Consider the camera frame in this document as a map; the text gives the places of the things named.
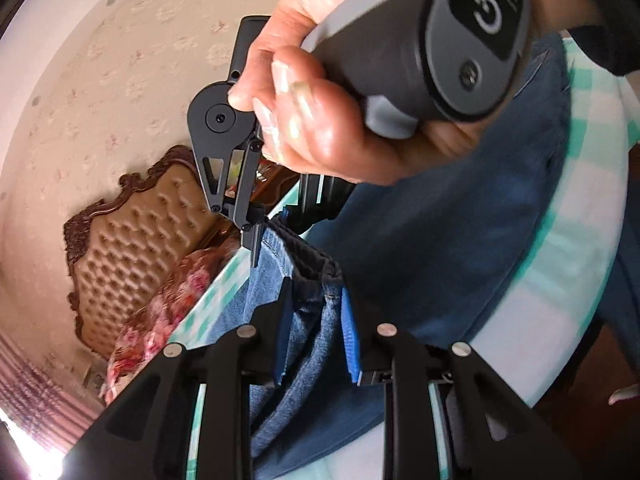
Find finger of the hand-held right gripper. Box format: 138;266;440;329
281;174;353;233
192;130;266;268

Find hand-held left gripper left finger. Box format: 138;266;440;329
65;280;293;480

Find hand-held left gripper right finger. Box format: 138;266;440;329
340;290;581;480

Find blue denim pants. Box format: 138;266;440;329
215;35;573;480

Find person's right forearm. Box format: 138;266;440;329
530;0;640;78

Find person's right hand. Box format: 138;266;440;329
227;0;501;185

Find dark wooden nightstand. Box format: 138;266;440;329
227;152;301;211

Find pink floral pillow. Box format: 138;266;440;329
102;240;241;406

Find tufted leather carved headboard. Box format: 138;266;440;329
64;145;236;361

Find green white checked tablecloth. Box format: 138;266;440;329
170;30;628;480

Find pink striped curtain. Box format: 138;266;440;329
0;330;101;461

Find person's blue trousers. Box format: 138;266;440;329
595;200;640;356

